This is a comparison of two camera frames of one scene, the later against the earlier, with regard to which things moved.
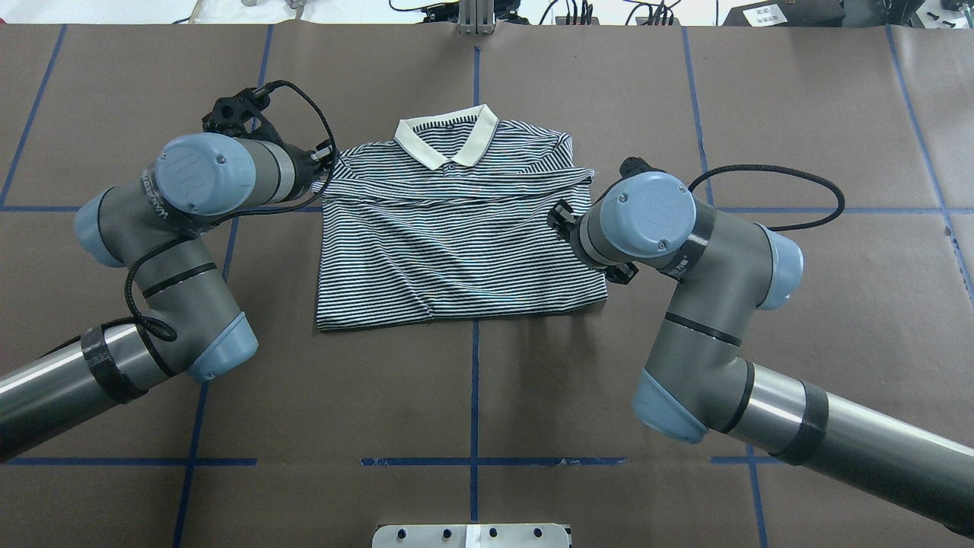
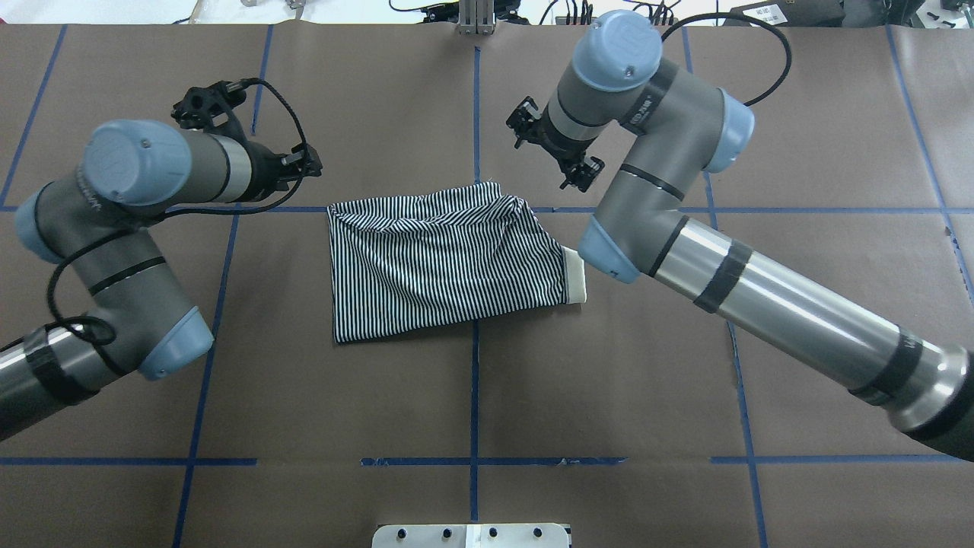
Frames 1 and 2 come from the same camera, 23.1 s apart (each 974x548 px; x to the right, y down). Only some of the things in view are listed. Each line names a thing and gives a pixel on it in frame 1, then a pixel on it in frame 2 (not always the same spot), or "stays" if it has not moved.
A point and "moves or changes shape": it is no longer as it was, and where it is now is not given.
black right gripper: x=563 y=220 -> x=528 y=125
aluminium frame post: x=475 y=17 stays
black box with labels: x=787 y=14 stays
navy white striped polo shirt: x=449 y=216 moves or changes shape
